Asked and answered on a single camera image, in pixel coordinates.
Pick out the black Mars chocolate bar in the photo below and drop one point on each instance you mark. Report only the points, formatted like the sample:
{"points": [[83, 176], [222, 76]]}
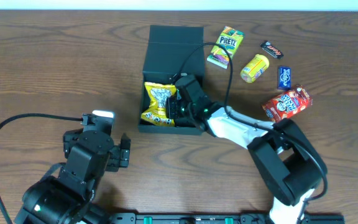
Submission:
{"points": [[271, 50]]}

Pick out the red Hello Panda box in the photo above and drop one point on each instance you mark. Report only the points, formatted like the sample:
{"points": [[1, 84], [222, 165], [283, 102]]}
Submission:
{"points": [[287, 104]]}

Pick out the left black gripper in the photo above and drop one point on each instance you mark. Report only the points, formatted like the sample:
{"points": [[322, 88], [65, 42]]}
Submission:
{"points": [[117, 154]]}

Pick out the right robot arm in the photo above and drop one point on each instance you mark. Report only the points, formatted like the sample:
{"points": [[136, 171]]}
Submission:
{"points": [[289, 165]]}

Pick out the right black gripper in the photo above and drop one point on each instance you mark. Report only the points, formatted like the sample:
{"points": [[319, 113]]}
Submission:
{"points": [[173, 107]]}

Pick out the green Pretz snack box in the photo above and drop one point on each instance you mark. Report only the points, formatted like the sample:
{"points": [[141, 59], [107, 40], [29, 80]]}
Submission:
{"points": [[230, 39]]}

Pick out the yellow Hacks candy bag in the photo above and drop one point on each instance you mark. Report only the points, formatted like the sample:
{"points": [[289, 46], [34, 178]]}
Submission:
{"points": [[156, 112]]}

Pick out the yellow candy tube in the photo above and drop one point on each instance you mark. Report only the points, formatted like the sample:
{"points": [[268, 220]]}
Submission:
{"points": [[255, 68]]}

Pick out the black box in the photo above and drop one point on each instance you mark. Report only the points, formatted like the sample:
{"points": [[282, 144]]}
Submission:
{"points": [[167, 49]]}

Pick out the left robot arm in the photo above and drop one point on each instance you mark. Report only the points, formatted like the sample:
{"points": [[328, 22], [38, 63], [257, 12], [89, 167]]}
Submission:
{"points": [[66, 192]]}

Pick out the blue Eclipse mint pack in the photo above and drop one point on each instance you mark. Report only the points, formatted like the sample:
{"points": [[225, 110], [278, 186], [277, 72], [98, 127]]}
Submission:
{"points": [[284, 78]]}

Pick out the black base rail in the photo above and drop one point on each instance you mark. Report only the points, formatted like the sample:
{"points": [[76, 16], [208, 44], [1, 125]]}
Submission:
{"points": [[245, 218]]}

